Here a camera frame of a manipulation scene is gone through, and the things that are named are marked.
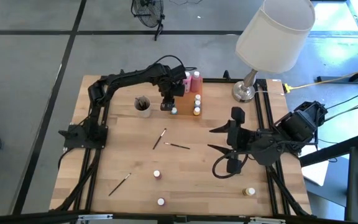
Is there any silver table lamp white shade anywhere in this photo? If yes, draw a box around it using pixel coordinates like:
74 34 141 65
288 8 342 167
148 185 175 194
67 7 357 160
231 0 316 103

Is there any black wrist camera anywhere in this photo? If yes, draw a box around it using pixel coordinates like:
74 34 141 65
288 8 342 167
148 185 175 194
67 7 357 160
242 129 259 153
169 63 188 82

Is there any white paper sheet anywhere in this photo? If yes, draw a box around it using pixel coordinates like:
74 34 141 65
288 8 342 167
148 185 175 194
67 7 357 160
299 138 330 187

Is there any black desk leg stand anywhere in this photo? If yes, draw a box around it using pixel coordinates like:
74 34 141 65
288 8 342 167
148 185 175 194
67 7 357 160
316 58 358 84

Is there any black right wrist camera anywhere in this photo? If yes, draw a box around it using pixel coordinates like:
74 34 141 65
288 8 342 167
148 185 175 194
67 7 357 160
242 129 259 153

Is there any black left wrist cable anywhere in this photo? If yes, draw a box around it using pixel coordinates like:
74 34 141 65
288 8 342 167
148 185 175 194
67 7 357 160
152 54 198 71

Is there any thin black paint brush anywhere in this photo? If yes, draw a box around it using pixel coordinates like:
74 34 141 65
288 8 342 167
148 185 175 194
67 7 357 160
136 96 149 110
163 142 191 151
108 172 132 197

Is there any coral pink paint bottle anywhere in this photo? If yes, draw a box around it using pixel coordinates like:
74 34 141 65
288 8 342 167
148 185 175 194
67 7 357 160
191 70 203 93

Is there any wide black paint brush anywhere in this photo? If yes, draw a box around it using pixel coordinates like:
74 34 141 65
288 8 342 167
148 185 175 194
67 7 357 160
136 96 149 110

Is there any tall pink labelled paint bottle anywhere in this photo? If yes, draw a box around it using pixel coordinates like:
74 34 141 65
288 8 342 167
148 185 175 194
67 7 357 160
183 71 193 93

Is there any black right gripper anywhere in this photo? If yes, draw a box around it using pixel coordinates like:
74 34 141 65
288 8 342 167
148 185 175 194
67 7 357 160
207 106 246 174

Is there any black floor fan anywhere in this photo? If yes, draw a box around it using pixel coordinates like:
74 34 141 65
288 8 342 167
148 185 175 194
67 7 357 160
131 0 167 42

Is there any orange plastic bin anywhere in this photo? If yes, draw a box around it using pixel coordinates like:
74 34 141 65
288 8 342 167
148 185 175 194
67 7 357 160
168 77 204 118

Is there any black marker pen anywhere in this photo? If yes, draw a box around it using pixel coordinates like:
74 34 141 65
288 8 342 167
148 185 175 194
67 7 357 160
152 128 167 151

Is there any black aluminium frame post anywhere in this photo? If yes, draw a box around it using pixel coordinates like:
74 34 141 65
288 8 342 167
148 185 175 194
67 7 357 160
0 68 358 224

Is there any black desk leg bar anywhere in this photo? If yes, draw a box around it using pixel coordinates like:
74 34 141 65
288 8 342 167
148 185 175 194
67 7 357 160
298 133 358 168

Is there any white lamp cord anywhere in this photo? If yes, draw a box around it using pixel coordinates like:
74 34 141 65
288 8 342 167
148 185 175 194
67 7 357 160
254 89 286 96

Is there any yellow hanging cable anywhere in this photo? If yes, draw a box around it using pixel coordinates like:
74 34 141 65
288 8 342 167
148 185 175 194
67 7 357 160
283 63 358 93

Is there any black paint brush long ferrule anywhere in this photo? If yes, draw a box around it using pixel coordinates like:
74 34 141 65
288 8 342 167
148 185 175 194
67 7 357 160
136 96 149 110

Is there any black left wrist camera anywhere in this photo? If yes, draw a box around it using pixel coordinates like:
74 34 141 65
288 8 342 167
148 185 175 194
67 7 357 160
169 63 188 82

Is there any white cup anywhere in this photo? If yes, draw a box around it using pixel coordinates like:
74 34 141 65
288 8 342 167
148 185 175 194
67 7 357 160
134 95 152 118

